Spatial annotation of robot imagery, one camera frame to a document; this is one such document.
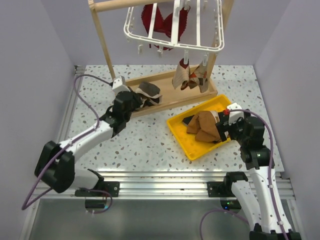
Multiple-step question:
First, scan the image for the tan brown underwear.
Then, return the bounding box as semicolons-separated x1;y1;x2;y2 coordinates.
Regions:
182;110;222;144

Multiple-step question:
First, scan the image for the black striped underwear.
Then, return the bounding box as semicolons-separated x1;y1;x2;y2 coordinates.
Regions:
181;109;228;128

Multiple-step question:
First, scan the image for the argyle patterned underwear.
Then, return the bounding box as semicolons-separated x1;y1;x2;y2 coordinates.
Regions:
171;58;209;93

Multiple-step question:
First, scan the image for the white plastic clip hanger frame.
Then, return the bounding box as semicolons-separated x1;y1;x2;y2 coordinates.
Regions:
123;0;225;66

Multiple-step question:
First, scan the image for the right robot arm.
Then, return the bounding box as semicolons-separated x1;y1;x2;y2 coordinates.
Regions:
216;110;302;240

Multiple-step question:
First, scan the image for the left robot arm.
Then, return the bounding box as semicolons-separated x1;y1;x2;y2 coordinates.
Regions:
34;91;143;197

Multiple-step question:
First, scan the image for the wooden hanger rack stand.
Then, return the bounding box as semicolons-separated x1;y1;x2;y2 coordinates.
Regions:
88;0;234;117

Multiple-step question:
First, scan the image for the dark red lace underwear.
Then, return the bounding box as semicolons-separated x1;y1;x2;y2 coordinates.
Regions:
141;4;191;41

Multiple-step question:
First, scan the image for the yellow plastic tray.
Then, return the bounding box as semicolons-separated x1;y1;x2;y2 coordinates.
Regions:
166;94;231;161

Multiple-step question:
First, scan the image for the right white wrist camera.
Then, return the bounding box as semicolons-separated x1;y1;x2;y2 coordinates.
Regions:
223;102;245;125

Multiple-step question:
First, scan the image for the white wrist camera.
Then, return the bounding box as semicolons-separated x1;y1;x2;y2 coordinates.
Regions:
112;75;130;95
223;102;245;125

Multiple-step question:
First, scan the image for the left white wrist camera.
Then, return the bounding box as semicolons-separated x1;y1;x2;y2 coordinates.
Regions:
112;75;130;95

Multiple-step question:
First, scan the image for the left aluminium side rail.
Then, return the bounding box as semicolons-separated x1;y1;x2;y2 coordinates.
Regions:
54;65;86;143

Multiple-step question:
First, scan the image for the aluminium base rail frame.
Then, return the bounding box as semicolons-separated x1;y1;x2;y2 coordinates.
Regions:
42;171;295;200

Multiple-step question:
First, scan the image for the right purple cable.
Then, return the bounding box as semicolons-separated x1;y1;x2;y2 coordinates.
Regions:
199;108;291;240

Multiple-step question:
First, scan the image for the purple cable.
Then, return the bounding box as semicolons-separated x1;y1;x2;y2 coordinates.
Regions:
21;74;118;215
199;108;291;240

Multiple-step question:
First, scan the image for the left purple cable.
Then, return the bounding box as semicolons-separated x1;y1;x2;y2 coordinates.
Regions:
21;74;118;215

